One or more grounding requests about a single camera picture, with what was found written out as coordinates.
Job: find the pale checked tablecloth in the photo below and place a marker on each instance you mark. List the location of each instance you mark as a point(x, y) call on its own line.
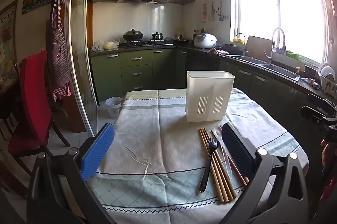
point(158, 139)

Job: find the pink cloth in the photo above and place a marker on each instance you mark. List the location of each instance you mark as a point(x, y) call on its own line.
point(218, 51)

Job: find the bundle of wooden chopsticks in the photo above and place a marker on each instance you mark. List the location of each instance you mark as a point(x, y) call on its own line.
point(217, 168)

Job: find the framed wall picture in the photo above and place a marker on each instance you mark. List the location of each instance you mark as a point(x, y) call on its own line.
point(8, 34)

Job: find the window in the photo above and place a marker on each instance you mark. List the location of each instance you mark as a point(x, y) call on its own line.
point(279, 19)

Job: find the yellow basket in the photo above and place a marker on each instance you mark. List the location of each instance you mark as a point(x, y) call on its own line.
point(239, 40)

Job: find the condiment bottles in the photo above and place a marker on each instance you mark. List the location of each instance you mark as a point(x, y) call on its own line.
point(198, 34)

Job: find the red chair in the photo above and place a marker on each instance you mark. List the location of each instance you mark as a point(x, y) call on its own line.
point(31, 97)

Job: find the green lower cabinets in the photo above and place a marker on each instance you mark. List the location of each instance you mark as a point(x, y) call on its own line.
point(137, 69)

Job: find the gas stove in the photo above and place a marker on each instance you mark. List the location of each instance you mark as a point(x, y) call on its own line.
point(147, 42)

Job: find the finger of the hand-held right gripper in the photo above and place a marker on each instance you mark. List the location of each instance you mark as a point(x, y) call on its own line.
point(314, 113)
point(320, 101)

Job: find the clear plastic spoon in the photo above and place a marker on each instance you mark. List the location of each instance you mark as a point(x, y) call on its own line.
point(219, 134)

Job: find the wooden cutting board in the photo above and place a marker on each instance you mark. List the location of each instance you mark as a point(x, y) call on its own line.
point(259, 47)

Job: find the grey rag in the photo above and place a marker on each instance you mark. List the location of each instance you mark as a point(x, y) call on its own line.
point(310, 82)

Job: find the white plastic bucket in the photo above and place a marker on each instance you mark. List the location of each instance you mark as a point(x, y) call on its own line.
point(113, 108)

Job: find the black pan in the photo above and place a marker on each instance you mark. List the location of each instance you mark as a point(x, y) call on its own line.
point(181, 40)

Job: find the pink patterned clothing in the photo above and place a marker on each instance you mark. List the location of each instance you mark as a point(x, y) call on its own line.
point(331, 182)

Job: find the red checked apron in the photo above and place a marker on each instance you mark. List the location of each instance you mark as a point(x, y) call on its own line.
point(58, 55)

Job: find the black plastic fork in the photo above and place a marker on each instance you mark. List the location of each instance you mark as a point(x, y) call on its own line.
point(208, 161)

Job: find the steel sink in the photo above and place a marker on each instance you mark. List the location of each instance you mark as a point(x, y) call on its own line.
point(279, 69)

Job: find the black wok with lid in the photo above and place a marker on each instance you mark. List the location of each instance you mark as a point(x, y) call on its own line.
point(133, 35)

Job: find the hanging kitchen tools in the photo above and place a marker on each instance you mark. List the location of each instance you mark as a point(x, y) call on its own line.
point(214, 12)

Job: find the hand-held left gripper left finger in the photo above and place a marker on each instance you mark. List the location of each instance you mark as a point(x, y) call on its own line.
point(97, 153)

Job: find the white plastic utensil holder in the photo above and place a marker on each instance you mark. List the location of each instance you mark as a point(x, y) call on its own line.
point(208, 97)

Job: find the dish rack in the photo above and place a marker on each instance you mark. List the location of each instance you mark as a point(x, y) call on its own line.
point(327, 79)

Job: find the steel faucet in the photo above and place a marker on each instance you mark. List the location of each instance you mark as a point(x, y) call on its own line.
point(277, 32)

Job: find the glass sliding door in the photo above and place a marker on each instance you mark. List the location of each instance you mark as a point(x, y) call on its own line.
point(79, 50)

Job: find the white rice cooker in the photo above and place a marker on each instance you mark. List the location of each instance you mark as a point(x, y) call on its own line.
point(204, 40)

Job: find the white plastic bags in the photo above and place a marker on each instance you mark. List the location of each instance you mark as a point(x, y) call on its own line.
point(105, 45)

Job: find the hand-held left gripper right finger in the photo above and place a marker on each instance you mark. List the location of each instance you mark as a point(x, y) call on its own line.
point(235, 150)

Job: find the green container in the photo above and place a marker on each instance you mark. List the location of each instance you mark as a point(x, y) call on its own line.
point(293, 55)

